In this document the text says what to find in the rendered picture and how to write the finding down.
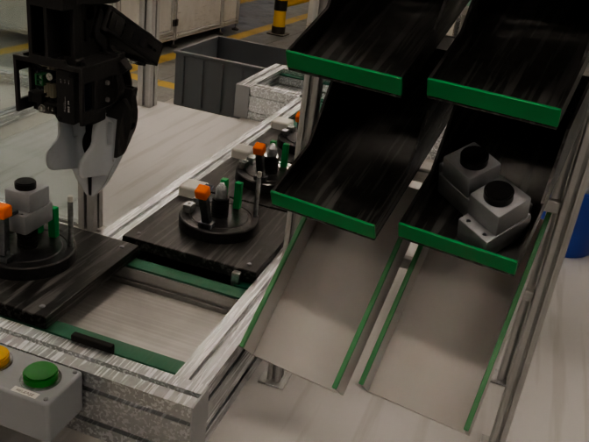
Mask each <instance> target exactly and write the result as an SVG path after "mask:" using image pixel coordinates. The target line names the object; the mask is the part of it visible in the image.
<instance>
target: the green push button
mask: <svg viewBox="0 0 589 442"><path fill-rule="evenodd" d="M58 377H59V371H58V368H57V366H56V365H54V364H53V363H51V362H48V361H37V362H34V363H32V364H30V365H29V366H27V367H26V368H25V369H24V371H23V381H24V383H25V385H27V386H29V387H31V388H37V389H38V388H44V387H48V386H50V385H52V384H54V383H55V382H56V381H57V380H58Z"/></svg>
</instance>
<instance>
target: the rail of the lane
mask: <svg viewBox="0 0 589 442"><path fill-rule="evenodd" d="M0 344H1V345H4V346H8V347H11V348H14V349H16V350H19V351H21V352H24V353H29V354H31V355H34V356H37V357H40V358H42V359H45V360H49V361H51V362H54V363H57V364H60V365H62V366H65V367H70V368H72V369H74V370H77V371H80V372H82V410H81V411H80V412H79V413H78V414H77V415H76V416H75V417H74V418H73V419H72V420H71V421H70V422H69V423H68V424H67V425H66V427H67V428H70V429H73V430H75V431H79V432H82V433H84V434H87V435H89V436H91V437H94V438H99V439H101V440H103V441H106V442H205V435H206V424H207V414H208V403H209V387H208V386H207V385H204V384H201V383H199V382H196V381H191V380H188V379H185V378H182V377H180V376H177V375H174V374H170V373H167V372H164V371H161V370H159V369H156V368H153V367H148V366H146V365H143V364H140V363H137V362H135V361H132V360H127V359H125V358H122V357H119V356H116V355H114V351H115V345H114V344H111V343H109V342H106V341H103V340H100V339H96V338H93V337H90V336H88V335H85V334H82V333H79V332H77V331H75V332H74V333H72V335H71V340H69V339H64V338H62V337H59V336H56V335H53V334H51V333H48V332H45V331H41V330H38V329H35V328H32V327H30V326H27V325H24V324H20V323H17V322H14V321H11V320H8V319H5V318H2V317H0Z"/></svg>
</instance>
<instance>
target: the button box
mask: <svg viewBox="0 0 589 442"><path fill-rule="evenodd" d="M0 346H4V345H1V344H0ZM4 347H6V348H7V349H8V350H9V352H10V360H9V362H8V363H7V364H6V365H5V366H4V367H1V368H0V425H2V426H4V427H7V428H9V429H12V430H14V431H18V432H21V433H23V434H25V435H28V436H30V437H33V438H36V439H39V440H42V441H44V442H51V441H52V440H53V439H54V438H55V437H56V436H57V434H58V433H59V432H60V431H61V430H62V429H63V428H64V427H65V426H66V425H67V424H68V423H69V422H70V421H71V420H72V419H73V418H74V417H75V416H76V415H77V414H78V413H79V412H80V411H81V410H82V372H80V371H77V370H74V369H72V368H70V367H65V366H62V365H60V364H57V363H54V362H51V361H49V360H45V359H42V358H40V357H37V356H34V355H31V354H29V353H24V352H21V351H19V350H16V349H14V348H11V347H8V346H4ZM37 361H48V362H51V363H53V364H54V365H56V366H57V368H58V371H59V377H58V380H57V381H56V382H55V383H54V384H52V385H50V386H48V387H44V388H38V389H37V388H31V387H29V386H27V385H25V383H24V381H23V371H24V369H25V368H26V367H27V366H29V365H30V364H32V363H34V362H37Z"/></svg>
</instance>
